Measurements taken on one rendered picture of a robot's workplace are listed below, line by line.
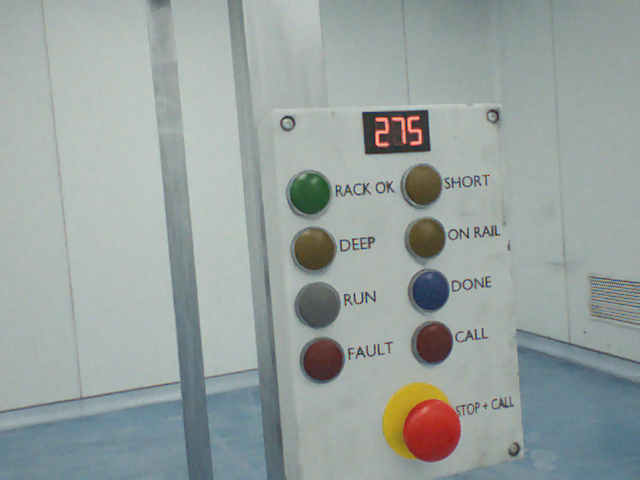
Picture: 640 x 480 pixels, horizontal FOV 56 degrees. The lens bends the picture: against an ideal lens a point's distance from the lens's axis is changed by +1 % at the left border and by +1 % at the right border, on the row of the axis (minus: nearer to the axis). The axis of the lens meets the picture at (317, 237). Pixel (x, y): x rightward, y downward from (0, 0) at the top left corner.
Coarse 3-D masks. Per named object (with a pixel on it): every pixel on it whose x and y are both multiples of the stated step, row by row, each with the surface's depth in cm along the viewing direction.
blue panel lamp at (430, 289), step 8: (424, 272) 40; (432, 272) 40; (416, 280) 40; (424, 280) 40; (432, 280) 40; (440, 280) 40; (416, 288) 40; (424, 288) 40; (432, 288) 40; (440, 288) 40; (416, 296) 40; (424, 296) 40; (432, 296) 40; (440, 296) 40; (424, 304) 40; (432, 304) 40; (440, 304) 40
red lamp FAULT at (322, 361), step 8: (312, 344) 38; (320, 344) 38; (328, 344) 38; (312, 352) 38; (320, 352) 38; (328, 352) 38; (336, 352) 38; (304, 360) 38; (312, 360) 37; (320, 360) 38; (328, 360) 38; (336, 360) 38; (304, 368) 38; (312, 368) 38; (320, 368) 38; (328, 368) 38; (336, 368) 38; (312, 376) 38; (320, 376) 38; (328, 376) 38
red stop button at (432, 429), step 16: (432, 400) 39; (416, 416) 38; (432, 416) 38; (448, 416) 38; (416, 432) 38; (432, 432) 38; (448, 432) 38; (416, 448) 38; (432, 448) 38; (448, 448) 38
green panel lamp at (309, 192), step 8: (304, 176) 37; (312, 176) 37; (320, 176) 37; (296, 184) 37; (304, 184) 37; (312, 184) 37; (320, 184) 37; (296, 192) 37; (304, 192) 37; (312, 192) 37; (320, 192) 37; (328, 192) 38; (296, 200) 37; (304, 200) 37; (312, 200) 37; (320, 200) 37; (328, 200) 38; (296, 208) 37; (304, 208) 37; (312, 208) 37; (320, 208) 38
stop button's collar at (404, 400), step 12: (408, 384) 40; (420, 384) 40; (396, 396) 40; (408, 396) 40; (420, 396) 40; (432, 396) 41; (444, 396) 41; (504, 396) 43; (396, 408) 40; (408, 408) 40; (456, 408) 42; (384, 420) 40; (396, 420) 40; (384, 432) 40; (396, 432) 40; (396, 444) 40; (408, 456) 40
